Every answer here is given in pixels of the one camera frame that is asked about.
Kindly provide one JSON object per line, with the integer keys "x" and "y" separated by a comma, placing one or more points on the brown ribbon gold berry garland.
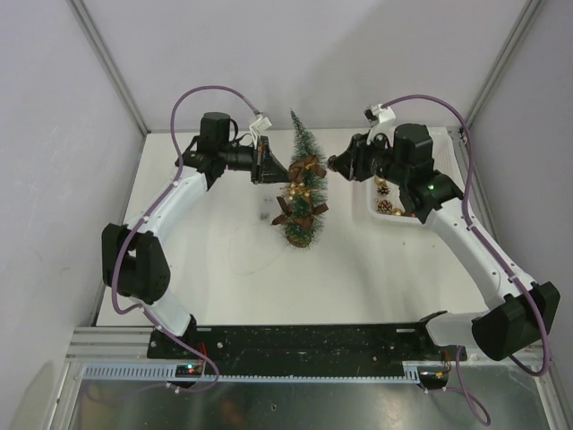
{"x": 297, "y": 173}

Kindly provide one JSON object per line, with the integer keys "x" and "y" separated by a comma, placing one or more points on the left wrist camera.
{"x": 258, "y": 126}

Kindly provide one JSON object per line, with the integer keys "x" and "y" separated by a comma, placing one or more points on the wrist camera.
{"x": 258, "y": 126}
{"x": 380, "y": 119}

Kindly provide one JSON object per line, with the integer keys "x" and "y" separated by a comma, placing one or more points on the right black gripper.
{"x": 352, "y": 162}

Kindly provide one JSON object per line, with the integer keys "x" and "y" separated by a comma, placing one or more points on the clear fairy light battery box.
{"x": 265, "y": 209}

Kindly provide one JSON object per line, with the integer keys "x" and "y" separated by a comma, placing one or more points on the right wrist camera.
{"x": 380, "y": 119}

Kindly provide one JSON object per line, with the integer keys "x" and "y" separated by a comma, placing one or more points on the small green christmas tree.
{"x": 303, "y": 201}

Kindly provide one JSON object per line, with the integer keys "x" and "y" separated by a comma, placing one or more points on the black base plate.
{"x": 324, "y": 350}

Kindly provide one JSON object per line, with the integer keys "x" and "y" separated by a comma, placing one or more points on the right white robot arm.
{"x": 520, "y": 310}

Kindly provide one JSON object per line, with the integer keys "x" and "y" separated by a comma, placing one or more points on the white plastic basket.
{"x": 366, "y": 196}

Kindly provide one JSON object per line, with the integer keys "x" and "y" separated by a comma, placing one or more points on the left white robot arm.
{"x": 134, "y": 264}

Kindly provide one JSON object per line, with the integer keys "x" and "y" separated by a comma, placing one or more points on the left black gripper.
{"x": 264, "y": 167}

